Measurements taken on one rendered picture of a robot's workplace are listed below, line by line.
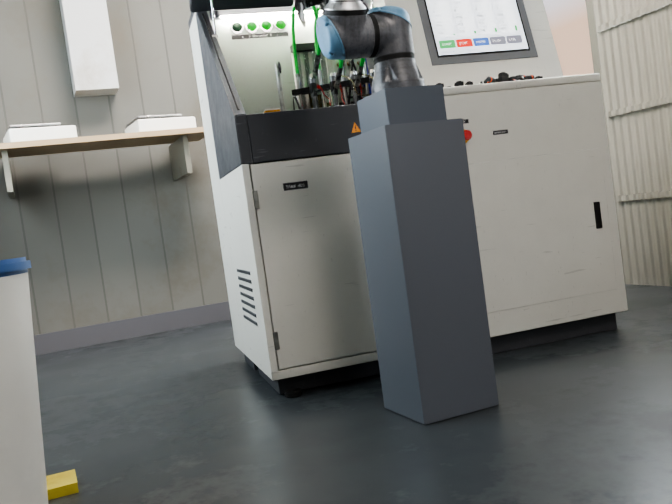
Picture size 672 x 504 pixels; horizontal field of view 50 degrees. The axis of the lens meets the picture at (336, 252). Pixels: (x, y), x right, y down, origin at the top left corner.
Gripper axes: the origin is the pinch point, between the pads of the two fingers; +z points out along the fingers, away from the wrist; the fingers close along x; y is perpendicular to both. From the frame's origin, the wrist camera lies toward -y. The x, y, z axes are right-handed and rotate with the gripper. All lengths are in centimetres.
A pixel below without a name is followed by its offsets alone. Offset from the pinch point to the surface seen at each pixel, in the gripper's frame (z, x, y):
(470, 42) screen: 39, 60, -10
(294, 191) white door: 32, -28, 44
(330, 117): 20.2, -7.3, 28.1
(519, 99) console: 42, 61, 28
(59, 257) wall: 160, -168, -120
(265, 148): 18.8, -31.5, 33.5
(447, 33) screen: 34, 52, -14
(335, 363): 76, -35, 84
